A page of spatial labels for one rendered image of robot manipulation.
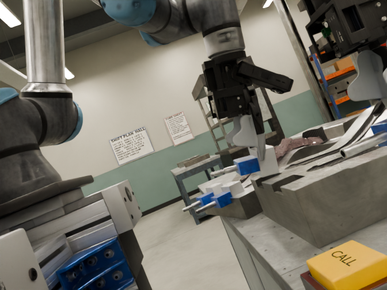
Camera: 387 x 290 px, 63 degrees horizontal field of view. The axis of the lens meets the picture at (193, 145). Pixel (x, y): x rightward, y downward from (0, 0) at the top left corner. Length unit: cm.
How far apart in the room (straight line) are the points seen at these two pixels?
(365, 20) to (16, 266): 39
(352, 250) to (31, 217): 54
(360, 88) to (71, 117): 64
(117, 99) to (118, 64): 84
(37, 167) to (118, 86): 730
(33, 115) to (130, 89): 718
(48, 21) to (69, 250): 51
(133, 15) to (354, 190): 42
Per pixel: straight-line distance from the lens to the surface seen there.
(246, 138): 61
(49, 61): 83
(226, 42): 61
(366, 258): 37
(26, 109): 76
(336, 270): 36
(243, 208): 76
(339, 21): 39
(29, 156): 71
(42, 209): 67
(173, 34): 65
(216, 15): 62
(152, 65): 804
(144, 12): 54
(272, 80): 64
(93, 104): 796
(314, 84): 194
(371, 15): 41
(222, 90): 60
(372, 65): 46
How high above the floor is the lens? 100
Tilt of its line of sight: 1 degrees up
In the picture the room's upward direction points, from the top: 22 degrees counter-clockwise
